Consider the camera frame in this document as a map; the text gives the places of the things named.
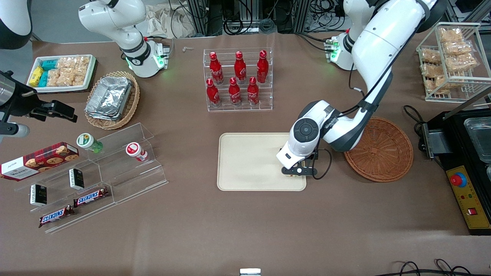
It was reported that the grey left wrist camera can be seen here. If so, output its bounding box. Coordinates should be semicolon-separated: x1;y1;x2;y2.
281;165;318;178

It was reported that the red tartan cookie box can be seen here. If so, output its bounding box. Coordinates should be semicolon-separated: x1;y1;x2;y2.
0;142;80;182

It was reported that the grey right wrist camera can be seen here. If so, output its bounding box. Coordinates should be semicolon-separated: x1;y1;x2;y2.
0;122;30;139

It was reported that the clear plastic container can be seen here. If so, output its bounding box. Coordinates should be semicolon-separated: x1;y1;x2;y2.
463;117;491;164

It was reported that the snickers chocolate bar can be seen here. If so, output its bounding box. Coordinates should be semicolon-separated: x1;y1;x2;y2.
73;187;110;208
38;205;76;229

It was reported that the black machine power cable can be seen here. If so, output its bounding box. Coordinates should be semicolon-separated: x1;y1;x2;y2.
402;105;427;135

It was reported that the black machine with yellow panel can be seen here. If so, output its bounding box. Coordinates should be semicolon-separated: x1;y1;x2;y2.
421;109;491;235

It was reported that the triangular sandwich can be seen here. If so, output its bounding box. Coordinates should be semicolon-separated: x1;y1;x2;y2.
285;161;308;178

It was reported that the red cap drink bottle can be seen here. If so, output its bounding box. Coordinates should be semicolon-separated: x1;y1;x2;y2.
125;142;148;163

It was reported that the white wire rack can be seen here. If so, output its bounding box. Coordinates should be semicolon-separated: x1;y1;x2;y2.
416;22;491;103

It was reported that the black arm base cable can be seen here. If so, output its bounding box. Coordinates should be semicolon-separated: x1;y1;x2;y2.
295;32;335;53

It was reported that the crumpled beige cloth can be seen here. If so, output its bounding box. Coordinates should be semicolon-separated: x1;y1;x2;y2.
144;3;197;39

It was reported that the small black white box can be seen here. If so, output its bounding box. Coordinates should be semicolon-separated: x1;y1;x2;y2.
30;184;48;207
69;168;85;191

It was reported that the clear acrylic step display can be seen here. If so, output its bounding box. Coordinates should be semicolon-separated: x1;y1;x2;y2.
14;123;169;235

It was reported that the cream rectangular tray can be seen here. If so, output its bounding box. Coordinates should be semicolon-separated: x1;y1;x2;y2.
217;133;307;192

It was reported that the bagged fried snack packet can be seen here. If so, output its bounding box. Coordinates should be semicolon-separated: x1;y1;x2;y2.
443;41;473;56
425;76;450;95
447;53;479;72
439;27;463;42
421;49;442;64
421;63;446;78

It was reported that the white rectangular snack tray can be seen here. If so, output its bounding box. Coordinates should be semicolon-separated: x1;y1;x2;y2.
26;54;97;94

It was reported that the clear acrylic bottle rack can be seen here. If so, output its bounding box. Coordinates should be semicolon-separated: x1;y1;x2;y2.
203;48;274;112

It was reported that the black floor cable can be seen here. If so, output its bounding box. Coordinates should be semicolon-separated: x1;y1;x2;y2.
383;259;491;276

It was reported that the aluminium frame with cables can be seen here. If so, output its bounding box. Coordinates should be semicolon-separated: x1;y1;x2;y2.
169;0;348;37

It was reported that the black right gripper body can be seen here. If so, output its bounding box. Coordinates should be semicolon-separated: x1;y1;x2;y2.
7;80;43;118

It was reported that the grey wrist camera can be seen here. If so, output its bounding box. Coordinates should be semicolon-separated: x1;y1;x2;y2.
0;122;30;139
281;165;318;178

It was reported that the silver foil tray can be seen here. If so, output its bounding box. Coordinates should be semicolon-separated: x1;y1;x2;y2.
85;76;133;122

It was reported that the red cola bottle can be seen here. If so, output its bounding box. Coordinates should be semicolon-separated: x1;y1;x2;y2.
228;77;242;107
247;77;260;106
256;50;269;84
234;51;247;84
209;52;224;85
206;78;221;108

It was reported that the green cap drink bottle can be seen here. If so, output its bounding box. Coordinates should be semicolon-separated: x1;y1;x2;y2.
76;133;104;154

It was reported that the round brown wicker basket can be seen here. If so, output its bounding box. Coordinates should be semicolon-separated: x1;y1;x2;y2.
344;117;414;183

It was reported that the oval light wicker basket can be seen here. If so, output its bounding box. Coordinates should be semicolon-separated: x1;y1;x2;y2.
84;71;140;130

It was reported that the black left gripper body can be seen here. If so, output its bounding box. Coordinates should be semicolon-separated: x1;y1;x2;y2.
302;151;320;169

